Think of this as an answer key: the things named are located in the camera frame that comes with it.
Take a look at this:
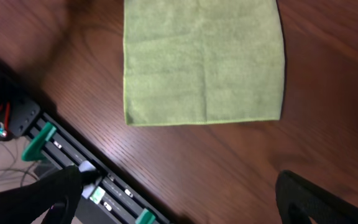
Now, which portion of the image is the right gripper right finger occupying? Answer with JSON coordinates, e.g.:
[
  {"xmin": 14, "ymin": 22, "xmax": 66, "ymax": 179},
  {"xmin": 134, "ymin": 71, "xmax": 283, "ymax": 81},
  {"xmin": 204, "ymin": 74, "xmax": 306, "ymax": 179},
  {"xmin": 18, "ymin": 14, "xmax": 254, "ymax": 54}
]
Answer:
[{"xmin": 275, "ymin": 170, "xmax": 358, "ymax": 224}]

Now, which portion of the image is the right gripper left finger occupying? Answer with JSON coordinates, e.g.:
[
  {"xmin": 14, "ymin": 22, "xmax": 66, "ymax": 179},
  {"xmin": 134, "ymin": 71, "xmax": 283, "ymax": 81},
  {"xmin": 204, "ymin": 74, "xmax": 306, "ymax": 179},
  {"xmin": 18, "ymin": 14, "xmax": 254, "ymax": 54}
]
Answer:
[{"xmin": 0, "ymin": 166, "xmax": 83, "ymax": 223}]

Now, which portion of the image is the green microfiber cloth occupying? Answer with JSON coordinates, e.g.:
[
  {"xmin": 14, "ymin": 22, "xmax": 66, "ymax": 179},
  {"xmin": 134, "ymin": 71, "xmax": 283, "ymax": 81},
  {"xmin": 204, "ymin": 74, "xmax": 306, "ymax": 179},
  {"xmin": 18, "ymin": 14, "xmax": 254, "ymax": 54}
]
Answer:
[{"xmin": 123, "ymin": 0, "xmax": 285, "ymax": 126}]

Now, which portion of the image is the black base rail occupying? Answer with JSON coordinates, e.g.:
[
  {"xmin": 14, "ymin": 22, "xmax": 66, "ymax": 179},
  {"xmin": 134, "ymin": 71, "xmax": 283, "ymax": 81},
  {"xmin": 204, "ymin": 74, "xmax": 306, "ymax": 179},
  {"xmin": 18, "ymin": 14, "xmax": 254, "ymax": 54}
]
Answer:
[{"xmin": 0, "ymin": 62, "xmax": 173, "ymax": 223}]

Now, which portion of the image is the green clamp on rail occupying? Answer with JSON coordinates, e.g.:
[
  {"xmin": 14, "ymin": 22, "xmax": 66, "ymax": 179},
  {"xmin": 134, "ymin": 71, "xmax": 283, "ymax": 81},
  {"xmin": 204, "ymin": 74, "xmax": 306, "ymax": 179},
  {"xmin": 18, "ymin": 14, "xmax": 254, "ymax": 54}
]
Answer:
[
  {"xmin": 135, "ymin": 208, "xmax": 156, "ymax": 224},
  {"xmin": 21, "ymin": 122, "xmax": 57, "ymax": 162}
]

